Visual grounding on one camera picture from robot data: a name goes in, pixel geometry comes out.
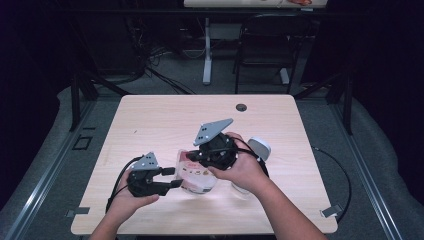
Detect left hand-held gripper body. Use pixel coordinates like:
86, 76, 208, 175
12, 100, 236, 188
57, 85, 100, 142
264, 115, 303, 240
127, 152, 168, 198

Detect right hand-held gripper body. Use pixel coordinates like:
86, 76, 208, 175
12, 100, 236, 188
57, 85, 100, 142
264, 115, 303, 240
193, 118, 239, 172

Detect red and white spout pouch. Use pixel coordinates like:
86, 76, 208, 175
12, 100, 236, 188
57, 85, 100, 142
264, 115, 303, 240
175, 148, 218, 195

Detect white flip-lid container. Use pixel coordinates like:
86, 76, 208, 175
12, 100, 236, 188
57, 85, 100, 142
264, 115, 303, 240
229, 135, 272, 198

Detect person's left hand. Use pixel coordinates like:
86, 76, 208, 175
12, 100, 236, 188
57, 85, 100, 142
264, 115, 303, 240
109, 169, 160, 223

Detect person's right hand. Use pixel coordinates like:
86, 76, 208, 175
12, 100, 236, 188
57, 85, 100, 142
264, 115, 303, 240
207, 131, 272, 197

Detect grey tape strip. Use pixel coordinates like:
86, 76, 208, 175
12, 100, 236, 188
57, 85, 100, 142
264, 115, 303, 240
65, 206, 91, 218
320, 203, 344, 218

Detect tall white desk leg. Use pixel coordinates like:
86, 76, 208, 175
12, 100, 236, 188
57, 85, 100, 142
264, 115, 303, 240
202, 16, 214, 86

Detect short white desk foot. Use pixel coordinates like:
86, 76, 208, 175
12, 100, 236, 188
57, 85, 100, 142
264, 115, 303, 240
279, 67, 291, 86

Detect black metal stand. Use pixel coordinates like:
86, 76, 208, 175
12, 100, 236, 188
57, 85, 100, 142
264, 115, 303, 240
69, 71, 131, 133
293, 71, 354, 136

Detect black folding chair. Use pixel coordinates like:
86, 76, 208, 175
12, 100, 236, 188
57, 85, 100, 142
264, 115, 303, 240
233, 13, 314, 95

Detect grey desk panel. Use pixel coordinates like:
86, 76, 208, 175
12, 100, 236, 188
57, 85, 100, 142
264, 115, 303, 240
209, 23, 244, 41

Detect light background desk top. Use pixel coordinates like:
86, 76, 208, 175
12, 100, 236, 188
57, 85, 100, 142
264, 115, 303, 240
183, 0, 329, 9

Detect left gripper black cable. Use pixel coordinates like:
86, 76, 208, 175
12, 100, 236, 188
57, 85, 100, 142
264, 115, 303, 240
105, 155, 145, 214

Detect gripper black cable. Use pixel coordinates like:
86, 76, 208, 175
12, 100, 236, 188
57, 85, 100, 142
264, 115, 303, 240
105, 155, 145, 214
229, 136, 353, 224

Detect black floor cables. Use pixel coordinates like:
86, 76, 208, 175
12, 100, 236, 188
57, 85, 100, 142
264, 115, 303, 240
126, 16, 198, 96

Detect aluminium floor rail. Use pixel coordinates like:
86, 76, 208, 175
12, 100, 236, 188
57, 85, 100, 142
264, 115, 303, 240
328, 99, 404, 240
3, 99, 98, 240

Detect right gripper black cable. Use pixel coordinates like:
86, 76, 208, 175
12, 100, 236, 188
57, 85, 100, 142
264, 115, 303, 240
229, 136, 353, 224

